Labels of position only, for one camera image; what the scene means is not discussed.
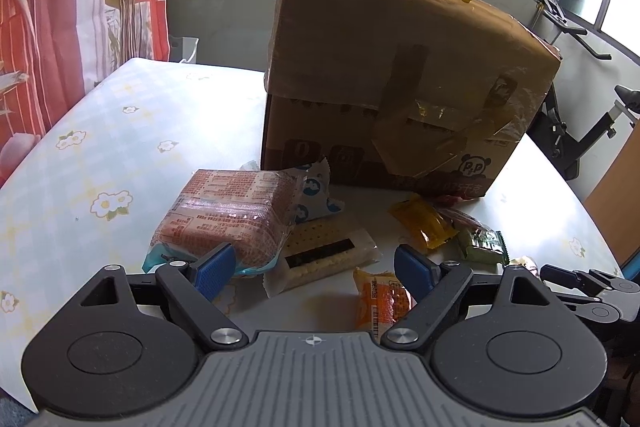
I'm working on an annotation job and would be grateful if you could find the printed curtain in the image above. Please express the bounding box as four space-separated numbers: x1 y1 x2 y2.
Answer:
0 0 173 188

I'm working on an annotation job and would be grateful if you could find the cardboard box with plastic liner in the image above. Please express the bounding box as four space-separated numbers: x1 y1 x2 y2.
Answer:
260 0 563 198

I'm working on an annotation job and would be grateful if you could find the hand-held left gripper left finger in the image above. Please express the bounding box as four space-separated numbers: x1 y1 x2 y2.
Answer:
50 243 249 353

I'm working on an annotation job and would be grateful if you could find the small green snack packet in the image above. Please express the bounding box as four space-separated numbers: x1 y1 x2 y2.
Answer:
454 227 510 266

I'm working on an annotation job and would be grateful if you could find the clear cracker packet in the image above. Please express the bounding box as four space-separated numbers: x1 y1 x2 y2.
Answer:
262 216 382 299

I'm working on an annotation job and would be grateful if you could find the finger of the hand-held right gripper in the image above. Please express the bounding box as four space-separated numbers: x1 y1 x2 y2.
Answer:
550 289 626 325
539 263 640 295

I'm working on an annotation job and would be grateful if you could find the small yellow snack packet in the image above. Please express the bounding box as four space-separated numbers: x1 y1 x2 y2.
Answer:
389 193 460 251

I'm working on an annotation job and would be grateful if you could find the white plastic bin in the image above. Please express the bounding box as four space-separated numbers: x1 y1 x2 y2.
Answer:
169 36 200 65

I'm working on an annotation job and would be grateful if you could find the small orange snack packet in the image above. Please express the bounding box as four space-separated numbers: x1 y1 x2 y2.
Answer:
352 268 417 340

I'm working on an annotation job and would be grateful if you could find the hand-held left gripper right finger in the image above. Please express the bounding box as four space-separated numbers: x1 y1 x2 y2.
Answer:
382 244 583 353

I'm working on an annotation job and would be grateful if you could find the shiny wrapped candy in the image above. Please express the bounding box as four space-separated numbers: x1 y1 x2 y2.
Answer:
509 256 540 275

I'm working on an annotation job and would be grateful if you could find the black exercise bike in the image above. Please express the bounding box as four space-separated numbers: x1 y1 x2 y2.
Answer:
525 0 640 182

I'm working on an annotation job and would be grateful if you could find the large red snack packet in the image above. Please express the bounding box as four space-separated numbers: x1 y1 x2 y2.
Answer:
142 169 308 278

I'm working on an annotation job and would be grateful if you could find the wooden board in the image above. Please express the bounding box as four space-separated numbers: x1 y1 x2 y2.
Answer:
582 127 640 268

